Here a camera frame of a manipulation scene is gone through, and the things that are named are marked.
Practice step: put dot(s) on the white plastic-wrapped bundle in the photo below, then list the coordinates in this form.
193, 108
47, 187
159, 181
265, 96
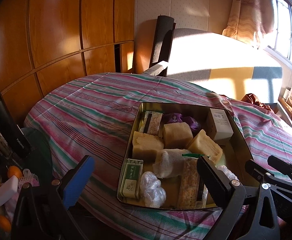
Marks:
227, 172

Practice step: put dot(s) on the brown crumpled cloth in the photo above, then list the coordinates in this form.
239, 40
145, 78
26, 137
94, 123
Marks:
254, 100

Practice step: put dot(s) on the orange fruit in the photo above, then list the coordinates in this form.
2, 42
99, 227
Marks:
14, 171

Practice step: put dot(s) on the white soap bar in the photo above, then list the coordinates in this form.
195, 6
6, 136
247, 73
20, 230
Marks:
8, 189

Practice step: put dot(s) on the green essential oil box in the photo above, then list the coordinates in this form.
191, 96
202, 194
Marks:
129, 185

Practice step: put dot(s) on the black rectangular device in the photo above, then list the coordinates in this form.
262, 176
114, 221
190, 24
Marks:
12, 133

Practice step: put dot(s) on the beige curtain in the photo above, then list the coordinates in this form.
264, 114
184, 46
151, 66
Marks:
250, 20

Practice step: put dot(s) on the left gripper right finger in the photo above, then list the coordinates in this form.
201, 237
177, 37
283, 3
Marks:
217, 183

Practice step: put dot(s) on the pink plastic basket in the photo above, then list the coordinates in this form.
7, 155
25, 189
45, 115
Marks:
28, 177

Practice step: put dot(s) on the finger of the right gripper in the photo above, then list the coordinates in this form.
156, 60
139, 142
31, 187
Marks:
256, 174
282, 166

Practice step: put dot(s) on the wooden wardrobe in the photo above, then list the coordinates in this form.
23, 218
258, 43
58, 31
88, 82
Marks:
47, 43

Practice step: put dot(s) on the small yellow sponge block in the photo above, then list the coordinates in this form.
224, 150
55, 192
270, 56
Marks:
203, 144

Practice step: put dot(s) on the small white plastic bundle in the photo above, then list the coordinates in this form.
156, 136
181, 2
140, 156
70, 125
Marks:
153, 193

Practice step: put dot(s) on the beige cardboard box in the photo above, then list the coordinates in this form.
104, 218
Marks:
218, 125

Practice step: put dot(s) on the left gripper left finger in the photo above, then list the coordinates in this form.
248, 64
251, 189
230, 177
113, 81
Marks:
74, 181

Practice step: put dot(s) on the purple snack packet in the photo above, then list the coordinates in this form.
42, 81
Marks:
170, 118

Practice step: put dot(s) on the gold metal tin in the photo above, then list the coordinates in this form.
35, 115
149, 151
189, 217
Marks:
235, 151

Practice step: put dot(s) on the striped bed sheet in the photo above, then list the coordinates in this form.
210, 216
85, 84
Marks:
93, 115

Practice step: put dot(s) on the white sock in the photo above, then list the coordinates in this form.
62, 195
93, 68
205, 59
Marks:
169, 163

